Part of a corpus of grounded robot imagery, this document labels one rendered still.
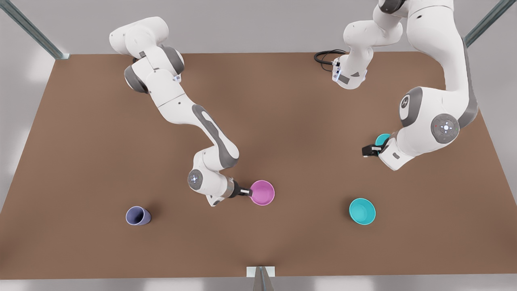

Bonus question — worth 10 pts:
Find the silver frame post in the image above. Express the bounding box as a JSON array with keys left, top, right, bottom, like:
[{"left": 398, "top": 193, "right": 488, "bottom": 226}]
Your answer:
[
  {"left": 0, "top": 0, "right": 70, "bottom": 60},
  {"left": 246, "top": 266, "right": 276, "bottom": 291},
  {"left": 464, "top": 0, "right": 517, "bottom": 47}
]

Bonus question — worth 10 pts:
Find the black cable loop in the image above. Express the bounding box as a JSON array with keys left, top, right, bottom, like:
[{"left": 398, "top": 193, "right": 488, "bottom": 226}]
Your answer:
[{"left": 314, "top": 49, "right": 348, "bottom": 72}]

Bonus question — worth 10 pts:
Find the purple cup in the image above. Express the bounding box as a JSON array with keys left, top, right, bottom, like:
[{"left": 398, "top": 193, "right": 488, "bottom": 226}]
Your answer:
[{"left": 126, "top": 206, "right": 152, "bottom": 226}]

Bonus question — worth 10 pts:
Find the large teal blue bowl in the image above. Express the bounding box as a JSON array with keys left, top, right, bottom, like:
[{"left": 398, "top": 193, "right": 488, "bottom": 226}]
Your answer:
[{"left": 349, "top": 198, "right": 376, "bottom": 226}]

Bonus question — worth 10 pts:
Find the pink bowl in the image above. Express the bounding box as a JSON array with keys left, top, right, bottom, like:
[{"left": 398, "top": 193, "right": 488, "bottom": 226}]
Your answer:
[{"left": 250, "top": 180, "right": 275, "bottom": 206}]

